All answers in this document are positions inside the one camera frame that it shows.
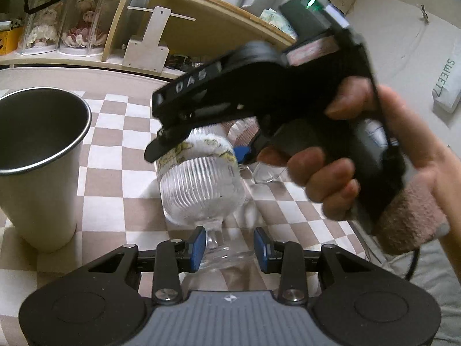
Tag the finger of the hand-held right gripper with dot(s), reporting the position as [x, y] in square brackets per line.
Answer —
[162, 147]
[187, 86]

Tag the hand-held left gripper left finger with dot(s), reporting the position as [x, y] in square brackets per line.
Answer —
[196, 250]

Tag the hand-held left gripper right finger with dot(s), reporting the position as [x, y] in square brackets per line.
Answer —
[261, 251]

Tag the clear ribbed plastic bottle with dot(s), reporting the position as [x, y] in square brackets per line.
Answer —
[201, 187]

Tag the person's right forearm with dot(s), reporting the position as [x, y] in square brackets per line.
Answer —
[414, 209]

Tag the ribbed clear glass cup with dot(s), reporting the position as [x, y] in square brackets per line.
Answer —
[266, 173]

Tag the stainless steel cup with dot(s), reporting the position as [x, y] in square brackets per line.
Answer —
[39, 158]

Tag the person's right hand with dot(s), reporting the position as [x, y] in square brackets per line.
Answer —
[324, 180]

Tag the checkered blanket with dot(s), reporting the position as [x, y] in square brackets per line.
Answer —
[119, 158]

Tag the white yellow printed cloth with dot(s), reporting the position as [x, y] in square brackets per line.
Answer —
[212, 144]

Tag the wooden shelf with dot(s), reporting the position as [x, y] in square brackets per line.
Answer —
[201, 25]

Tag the stack of paper notes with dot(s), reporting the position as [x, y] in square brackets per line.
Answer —
[277, 20]

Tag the doll in clear case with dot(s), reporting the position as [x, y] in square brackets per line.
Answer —
[41, 25]
[84, 25]

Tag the yellow box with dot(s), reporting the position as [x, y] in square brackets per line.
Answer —
[9, 39]

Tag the wooden stand bracket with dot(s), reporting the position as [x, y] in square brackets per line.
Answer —
[146, 52]

